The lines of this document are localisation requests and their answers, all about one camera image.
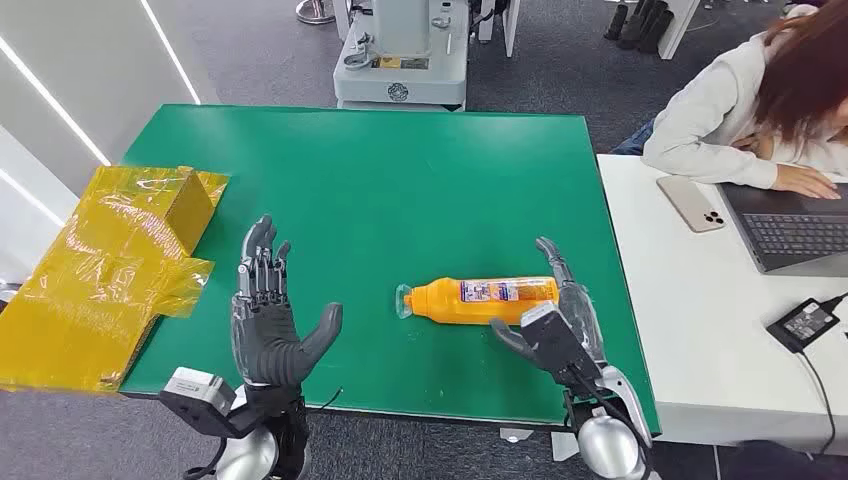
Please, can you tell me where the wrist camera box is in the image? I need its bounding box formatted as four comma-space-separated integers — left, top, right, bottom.
519, 301, 603, 393
158, 367, 238, 440

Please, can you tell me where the white desk leg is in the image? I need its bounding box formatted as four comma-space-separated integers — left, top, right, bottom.
657, 0, 702, 61

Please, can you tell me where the metal chair base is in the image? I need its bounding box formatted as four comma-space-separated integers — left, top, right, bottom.
295, 0, 337, 26

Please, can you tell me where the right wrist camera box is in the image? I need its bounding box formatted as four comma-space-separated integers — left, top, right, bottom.
519, 301, 603, 393

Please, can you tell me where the white furniture panel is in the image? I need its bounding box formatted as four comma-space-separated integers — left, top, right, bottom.
476, 0, 521, 59

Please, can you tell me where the black boot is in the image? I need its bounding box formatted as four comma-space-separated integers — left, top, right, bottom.
637, 3, 676, 56
617, 0, 654, 52
602, 3, 629, 42

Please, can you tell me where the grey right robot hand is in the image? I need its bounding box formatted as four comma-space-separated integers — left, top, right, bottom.
490, 237, 611, 372

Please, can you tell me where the yellow taped cardboard box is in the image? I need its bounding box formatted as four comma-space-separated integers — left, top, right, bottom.
0, 165, 230, 395

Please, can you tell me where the person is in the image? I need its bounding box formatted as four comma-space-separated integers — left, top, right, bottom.
609, 0, 848, 201

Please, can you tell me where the green table mat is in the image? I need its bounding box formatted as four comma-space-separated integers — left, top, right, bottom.
119, 103, 662, 437

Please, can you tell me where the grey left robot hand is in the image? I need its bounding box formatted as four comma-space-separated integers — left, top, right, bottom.
229, 213, 344, 392

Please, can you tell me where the white desk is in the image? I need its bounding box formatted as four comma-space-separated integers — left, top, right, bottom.
596, 153, 848, 457

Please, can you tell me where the orange plastic bottle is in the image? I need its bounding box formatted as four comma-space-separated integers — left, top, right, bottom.
395, 276, 561, 327

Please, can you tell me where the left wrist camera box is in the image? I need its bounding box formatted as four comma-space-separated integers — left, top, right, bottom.
158, 367, 238, 440

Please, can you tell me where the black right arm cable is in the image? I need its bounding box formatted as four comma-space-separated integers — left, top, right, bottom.
563, 370, 654, 480

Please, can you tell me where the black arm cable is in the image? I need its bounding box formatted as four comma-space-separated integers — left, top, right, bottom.
563, 370, 654, 480
182, 437, 230, 480

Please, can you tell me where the black power adapter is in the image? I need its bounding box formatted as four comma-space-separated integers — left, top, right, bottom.
766, 298, 841, 354

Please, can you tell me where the dark grey laptop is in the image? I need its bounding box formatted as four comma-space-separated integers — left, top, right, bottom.
717, 182, 848, 278

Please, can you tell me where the beige smartphone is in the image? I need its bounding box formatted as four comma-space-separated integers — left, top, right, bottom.
655, 174, 727, 234

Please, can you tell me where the black adapter output cable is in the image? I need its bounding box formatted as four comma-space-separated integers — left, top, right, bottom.
794, 349, 837, 458

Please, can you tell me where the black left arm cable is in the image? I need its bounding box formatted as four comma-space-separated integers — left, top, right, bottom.
182, 437, 230, 480

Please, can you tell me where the person's right hand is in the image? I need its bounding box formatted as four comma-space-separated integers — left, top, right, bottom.
771, 164, 843, 201

